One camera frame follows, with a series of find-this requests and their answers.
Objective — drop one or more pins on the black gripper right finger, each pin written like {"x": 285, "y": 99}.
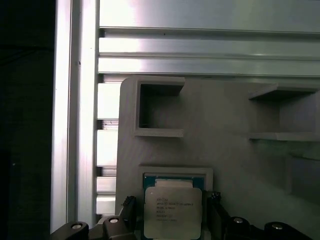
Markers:
{"x": 220, "y": 225}

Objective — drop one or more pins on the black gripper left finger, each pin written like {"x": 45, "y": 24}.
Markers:
{"x": 117, "y": 230}

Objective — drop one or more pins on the silver-topped CPU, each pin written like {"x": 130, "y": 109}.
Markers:
{"x": 172, "y": 212}

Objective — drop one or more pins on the grey parts rack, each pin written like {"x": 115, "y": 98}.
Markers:
{"x": 225, "y": 150}

